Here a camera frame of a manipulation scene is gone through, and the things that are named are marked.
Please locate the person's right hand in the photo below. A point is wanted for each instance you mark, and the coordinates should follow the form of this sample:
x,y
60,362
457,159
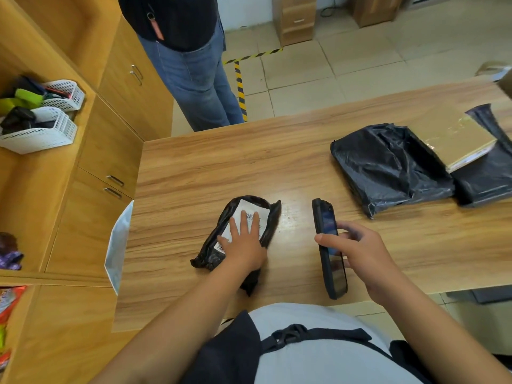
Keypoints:
x,y
368,263

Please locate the person's left hand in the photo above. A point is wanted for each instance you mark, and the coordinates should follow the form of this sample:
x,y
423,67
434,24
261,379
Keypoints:
x,y
244,251

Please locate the black handheld scanner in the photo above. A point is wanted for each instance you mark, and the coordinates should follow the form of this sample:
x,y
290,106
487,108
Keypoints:
x,y
336,279

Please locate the white woven sack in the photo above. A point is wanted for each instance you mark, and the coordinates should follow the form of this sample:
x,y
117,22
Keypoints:
x,y
118,251

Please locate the black mailer parcel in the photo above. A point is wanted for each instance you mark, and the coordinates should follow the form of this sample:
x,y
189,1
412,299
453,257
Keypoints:
x,y
484,179

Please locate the cardboard box red tape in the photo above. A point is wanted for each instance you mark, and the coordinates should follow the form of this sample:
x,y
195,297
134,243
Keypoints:
x,y
448,135

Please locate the person's left forearm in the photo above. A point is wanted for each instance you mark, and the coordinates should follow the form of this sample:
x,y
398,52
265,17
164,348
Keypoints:
x,y
172,335

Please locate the person's right forearm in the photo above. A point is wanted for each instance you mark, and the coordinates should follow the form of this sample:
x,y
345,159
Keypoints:
x,y
440,339

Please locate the person's white black shirt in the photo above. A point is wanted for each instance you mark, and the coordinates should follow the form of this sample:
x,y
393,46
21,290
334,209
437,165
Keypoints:
x,y
320,363

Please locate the long yellow black hazard tape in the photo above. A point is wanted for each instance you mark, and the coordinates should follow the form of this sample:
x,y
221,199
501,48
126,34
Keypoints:
x,y
240,91

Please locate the yellow wooden cabinet unit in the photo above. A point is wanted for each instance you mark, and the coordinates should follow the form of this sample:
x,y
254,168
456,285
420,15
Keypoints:
x,y
112,147

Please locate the white plastic basket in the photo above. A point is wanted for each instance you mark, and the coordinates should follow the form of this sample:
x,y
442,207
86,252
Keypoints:
x,y
68,101
40,139

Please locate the purple wrapped packet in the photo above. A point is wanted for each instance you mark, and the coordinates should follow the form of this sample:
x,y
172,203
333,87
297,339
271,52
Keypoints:
x,y
10,259

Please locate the wooden drawer cabinet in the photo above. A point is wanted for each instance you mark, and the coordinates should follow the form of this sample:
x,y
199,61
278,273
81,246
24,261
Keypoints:
x,y
294,19

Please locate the pile of red snack packets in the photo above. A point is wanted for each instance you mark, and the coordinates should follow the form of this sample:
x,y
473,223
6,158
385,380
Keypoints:
x,y
8,299

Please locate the plain wooden cabinet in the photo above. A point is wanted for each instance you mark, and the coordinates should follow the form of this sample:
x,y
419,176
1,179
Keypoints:
x,y
374,11

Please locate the black pouch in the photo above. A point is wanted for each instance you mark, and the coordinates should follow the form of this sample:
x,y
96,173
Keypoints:
x,y
18,119

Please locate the yellow green fabric roll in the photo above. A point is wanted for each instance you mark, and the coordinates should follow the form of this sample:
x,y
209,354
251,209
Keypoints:
x,y
28,95
10,105

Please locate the black fabric item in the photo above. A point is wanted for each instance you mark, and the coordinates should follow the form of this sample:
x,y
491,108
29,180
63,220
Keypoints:
x,y
28,81

